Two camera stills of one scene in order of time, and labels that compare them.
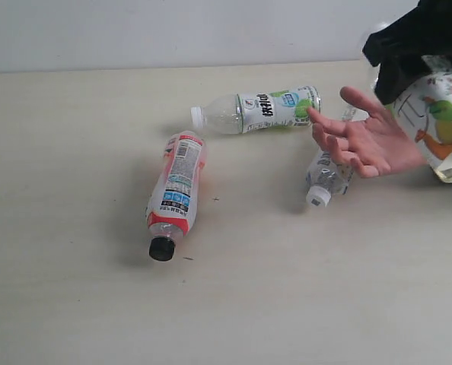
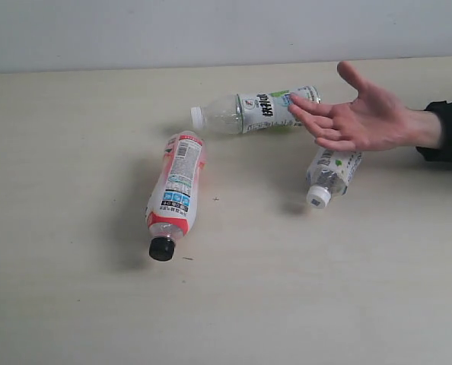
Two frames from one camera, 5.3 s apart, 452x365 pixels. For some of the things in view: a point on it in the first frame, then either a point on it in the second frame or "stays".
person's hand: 376,144 -> 372,122
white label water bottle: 326,177 stays
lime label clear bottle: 269,109 stays
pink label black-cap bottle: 173,201 stays
